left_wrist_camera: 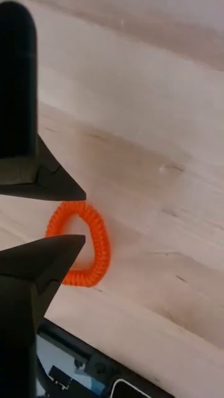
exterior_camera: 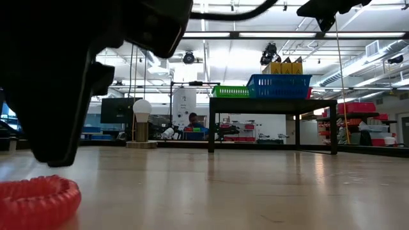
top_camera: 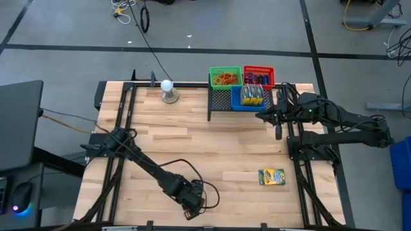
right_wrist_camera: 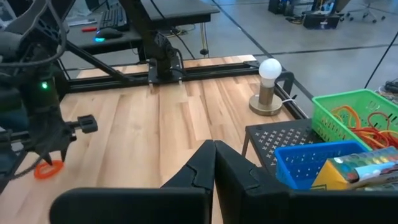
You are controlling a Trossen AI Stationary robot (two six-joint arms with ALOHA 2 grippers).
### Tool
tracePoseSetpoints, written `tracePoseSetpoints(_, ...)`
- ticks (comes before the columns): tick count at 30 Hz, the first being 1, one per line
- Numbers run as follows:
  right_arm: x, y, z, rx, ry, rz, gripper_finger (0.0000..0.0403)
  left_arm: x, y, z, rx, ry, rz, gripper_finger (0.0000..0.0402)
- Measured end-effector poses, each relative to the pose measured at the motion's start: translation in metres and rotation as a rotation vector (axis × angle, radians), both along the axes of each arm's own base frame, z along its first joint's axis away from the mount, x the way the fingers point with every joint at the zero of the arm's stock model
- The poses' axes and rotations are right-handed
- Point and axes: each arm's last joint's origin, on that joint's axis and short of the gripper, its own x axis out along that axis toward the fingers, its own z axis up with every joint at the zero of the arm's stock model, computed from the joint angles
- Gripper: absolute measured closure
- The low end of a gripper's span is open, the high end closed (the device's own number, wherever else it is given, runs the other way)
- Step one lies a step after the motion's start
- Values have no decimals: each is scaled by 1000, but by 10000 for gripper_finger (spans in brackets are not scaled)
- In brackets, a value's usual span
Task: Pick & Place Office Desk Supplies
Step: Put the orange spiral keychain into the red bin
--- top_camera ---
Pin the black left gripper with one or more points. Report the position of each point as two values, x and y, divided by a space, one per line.
191 195

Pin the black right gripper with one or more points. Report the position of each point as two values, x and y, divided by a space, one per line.
289 110

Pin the blue plastic basket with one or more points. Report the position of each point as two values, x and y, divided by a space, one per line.
236 101

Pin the blue coil wristband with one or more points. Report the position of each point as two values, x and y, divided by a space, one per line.
265 79

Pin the black coil wristband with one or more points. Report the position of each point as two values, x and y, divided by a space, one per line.
259 79

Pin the red plastic basket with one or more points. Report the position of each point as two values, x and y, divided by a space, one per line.
269 71

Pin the green plastic basket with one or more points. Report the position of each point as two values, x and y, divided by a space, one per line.
236 86

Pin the red rubber band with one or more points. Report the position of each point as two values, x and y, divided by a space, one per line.
229 78

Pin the yellow rubber band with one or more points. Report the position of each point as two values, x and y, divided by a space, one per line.
218 77

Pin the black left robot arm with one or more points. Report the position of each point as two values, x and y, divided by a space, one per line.
151 168

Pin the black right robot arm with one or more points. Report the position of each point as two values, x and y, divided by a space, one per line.
353 138

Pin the grey desk foot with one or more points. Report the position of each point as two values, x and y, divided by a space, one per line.
385 107

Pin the grey desk leg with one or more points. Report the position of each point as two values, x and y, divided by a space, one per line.
388 22

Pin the yellow blue crayon box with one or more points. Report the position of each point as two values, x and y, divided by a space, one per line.
272 177

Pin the black perforated metal shelf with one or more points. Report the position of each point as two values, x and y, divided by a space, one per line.
215 102

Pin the white bulb brass lamp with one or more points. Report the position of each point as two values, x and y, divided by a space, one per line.
167 86

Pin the blue plastic bin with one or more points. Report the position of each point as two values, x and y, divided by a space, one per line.
403 167

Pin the black computer mouse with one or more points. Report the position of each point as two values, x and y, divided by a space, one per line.
22 195

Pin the black keyboard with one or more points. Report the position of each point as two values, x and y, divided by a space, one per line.
2 192

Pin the black monitor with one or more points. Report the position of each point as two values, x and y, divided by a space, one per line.
19 125

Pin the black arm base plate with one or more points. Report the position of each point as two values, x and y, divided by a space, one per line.
96 142
293 155

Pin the black frame bracket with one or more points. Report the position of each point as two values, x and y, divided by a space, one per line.
133 75
153 78
149 225
264 226

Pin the black desk frame bar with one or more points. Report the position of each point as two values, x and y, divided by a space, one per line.
57 160

